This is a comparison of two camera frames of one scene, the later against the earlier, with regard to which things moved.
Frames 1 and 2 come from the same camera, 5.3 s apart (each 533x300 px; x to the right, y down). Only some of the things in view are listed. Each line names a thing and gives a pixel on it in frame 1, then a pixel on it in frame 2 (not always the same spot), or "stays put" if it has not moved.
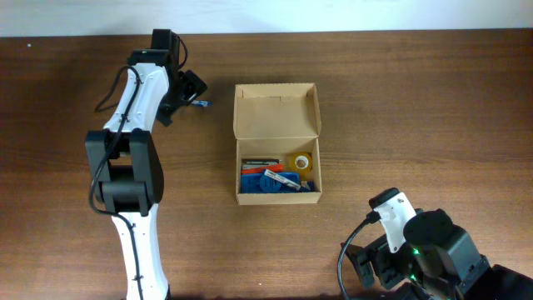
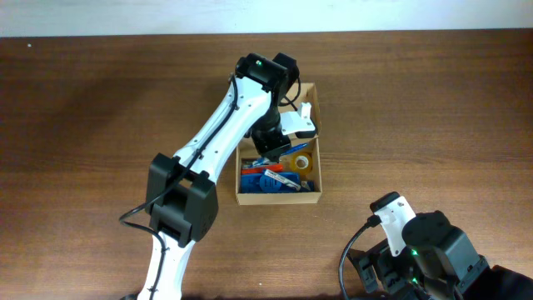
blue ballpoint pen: x=201 y=103 → x=293 y=150
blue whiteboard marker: x=282 y=178 stays put
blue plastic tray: x=256 y=182 stays put
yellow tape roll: x=302 y=162 stays put
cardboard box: x=276 y=128 stays put
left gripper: x=183 y=92 → x=271 y=144
